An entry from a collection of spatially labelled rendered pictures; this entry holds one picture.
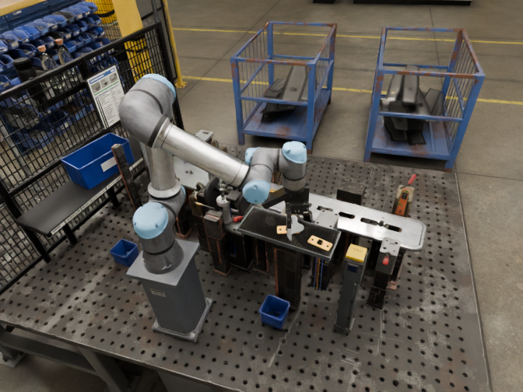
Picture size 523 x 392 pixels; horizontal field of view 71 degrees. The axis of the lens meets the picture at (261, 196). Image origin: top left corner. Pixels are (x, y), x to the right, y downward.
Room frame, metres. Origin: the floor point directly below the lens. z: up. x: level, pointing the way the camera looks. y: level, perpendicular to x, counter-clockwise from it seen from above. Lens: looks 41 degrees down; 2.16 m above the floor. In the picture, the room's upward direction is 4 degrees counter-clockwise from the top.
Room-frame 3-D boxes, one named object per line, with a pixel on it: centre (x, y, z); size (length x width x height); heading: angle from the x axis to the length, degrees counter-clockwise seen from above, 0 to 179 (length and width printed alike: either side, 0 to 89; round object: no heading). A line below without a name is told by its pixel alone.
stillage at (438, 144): (3.36, -1.58, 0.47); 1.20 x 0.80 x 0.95; 162
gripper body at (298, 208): (0.96, -0.12, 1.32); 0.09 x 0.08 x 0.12; 87
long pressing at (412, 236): (1.36, -0.07, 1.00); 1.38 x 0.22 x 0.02; 62
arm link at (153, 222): (0.92, 0.38, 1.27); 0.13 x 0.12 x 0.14; 170
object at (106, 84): (1.93, 0.81, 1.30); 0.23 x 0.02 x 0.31; 152
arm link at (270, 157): (0.96, -0.01, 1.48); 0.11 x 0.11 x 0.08; 80
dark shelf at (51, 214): (1.61, 0.84, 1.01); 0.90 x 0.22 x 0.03; 152
